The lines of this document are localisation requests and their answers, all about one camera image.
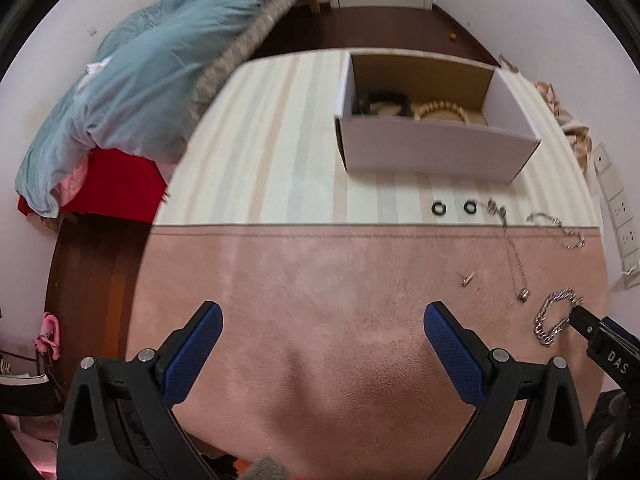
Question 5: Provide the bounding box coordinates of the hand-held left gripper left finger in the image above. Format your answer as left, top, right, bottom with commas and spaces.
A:
57, 301, 223, 480

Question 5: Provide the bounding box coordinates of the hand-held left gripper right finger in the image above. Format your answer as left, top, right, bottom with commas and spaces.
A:
423, 301, 588, 480

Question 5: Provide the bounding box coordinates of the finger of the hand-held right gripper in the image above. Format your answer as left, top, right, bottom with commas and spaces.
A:
569, 305, 609, 348

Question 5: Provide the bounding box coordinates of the thick silver chain bracelet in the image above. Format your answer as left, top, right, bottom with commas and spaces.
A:
534, 287, 584, 347

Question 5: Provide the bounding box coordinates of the white cardboard box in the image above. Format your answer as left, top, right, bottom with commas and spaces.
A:
334, 50, 542, 184

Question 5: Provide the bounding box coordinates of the dark clothing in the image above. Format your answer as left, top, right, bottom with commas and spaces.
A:
585, 390, 640, 480

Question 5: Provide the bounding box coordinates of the grey cloth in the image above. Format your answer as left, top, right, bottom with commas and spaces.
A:
240, 455, 292, 480

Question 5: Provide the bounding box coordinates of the pink hanging cloth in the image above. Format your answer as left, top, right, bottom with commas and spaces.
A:
34, 311, 62, 361

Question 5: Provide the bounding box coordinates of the black and white shoe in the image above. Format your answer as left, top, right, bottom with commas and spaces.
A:
0, 355, 51, 387

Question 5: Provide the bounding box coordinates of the floral beige cloth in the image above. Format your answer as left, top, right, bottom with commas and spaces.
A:
500, 55, 593, 171

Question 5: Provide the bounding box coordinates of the red bed sheet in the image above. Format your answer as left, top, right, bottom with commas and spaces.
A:
17, 149, 168, 223

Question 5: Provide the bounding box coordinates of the pink bed cloth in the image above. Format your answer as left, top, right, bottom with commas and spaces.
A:
50, 165, 93, 206

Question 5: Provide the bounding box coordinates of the light blue blanket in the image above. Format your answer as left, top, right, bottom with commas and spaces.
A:
15, 0, 318, 218

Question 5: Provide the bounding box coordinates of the patterned beige mattress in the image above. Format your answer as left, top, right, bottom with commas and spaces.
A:
192, 0, 318, 121

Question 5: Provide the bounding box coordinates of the silver pendant necklace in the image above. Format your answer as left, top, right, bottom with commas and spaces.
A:
486, 199, 532, 303

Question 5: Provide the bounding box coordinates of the thin silver chain bracelet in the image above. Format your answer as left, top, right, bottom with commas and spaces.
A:
526, 211, 587, 251

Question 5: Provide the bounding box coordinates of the gold bead bracelet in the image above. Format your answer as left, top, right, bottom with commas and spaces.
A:
413, 100, 471, 125

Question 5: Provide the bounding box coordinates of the black bracelet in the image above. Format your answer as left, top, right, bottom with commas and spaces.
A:
351, 89, 412, 117

